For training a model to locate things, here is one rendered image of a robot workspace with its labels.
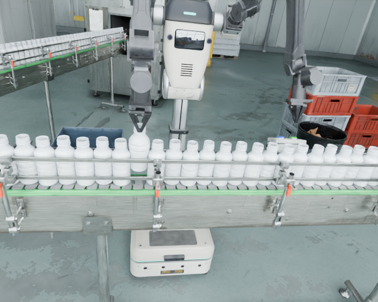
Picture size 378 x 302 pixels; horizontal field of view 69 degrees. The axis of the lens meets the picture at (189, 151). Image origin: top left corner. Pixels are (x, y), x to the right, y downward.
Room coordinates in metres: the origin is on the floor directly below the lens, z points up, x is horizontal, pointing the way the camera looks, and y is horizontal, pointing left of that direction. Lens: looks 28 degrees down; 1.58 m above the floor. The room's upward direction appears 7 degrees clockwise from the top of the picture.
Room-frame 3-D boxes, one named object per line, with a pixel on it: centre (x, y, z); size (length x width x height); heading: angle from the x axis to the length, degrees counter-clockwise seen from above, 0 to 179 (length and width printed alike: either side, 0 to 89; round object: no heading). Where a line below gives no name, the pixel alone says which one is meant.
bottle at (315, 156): (0.93, -0.47, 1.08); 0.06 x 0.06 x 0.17
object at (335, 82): (3.11, -1.41, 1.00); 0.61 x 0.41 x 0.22; 109
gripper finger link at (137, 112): (0.80, 0.16, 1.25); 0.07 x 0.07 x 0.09; 11
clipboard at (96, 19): (4.48, 1.62, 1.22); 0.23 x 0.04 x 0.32; 83
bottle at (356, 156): (0.97, -0.65, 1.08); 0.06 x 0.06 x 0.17
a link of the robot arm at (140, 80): (0.77, 0.15, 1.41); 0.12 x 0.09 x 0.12; 12
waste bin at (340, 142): (2.53, -1.26, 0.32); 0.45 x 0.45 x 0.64
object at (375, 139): (3.35, -2.08, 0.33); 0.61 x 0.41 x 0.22; 104
